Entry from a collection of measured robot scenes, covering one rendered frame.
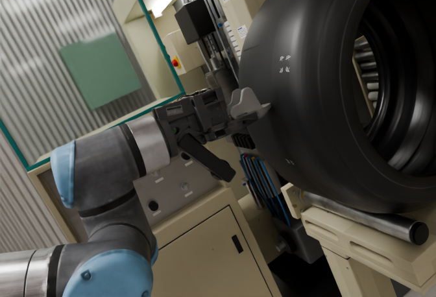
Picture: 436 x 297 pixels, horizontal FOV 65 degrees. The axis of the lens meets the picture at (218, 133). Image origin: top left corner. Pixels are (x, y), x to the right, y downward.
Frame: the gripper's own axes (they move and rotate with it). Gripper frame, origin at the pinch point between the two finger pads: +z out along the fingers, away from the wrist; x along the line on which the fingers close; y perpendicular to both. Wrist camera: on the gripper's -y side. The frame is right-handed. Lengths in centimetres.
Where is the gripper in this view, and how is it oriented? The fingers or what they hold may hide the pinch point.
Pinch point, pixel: (265, 110)
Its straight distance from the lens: 64.4
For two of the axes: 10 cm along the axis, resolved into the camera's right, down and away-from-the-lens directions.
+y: -3.1, -9.3, -1.8
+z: 8.7, -3.5, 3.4
